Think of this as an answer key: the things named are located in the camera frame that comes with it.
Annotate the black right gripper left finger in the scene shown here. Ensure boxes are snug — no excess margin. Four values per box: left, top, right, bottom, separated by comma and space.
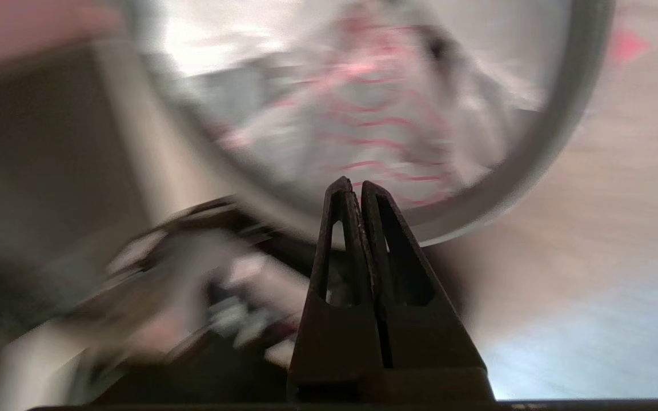
288, 176, 385, 404

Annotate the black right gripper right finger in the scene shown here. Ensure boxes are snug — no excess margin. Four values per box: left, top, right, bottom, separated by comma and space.
360, 181, 495, 404

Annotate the white red-printed plastic bag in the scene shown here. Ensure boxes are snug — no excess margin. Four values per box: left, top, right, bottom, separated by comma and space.
152, 0, 652, 213

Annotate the grey bin rim ring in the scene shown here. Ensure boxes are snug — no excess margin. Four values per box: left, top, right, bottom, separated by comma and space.
126, 0, 616, 247

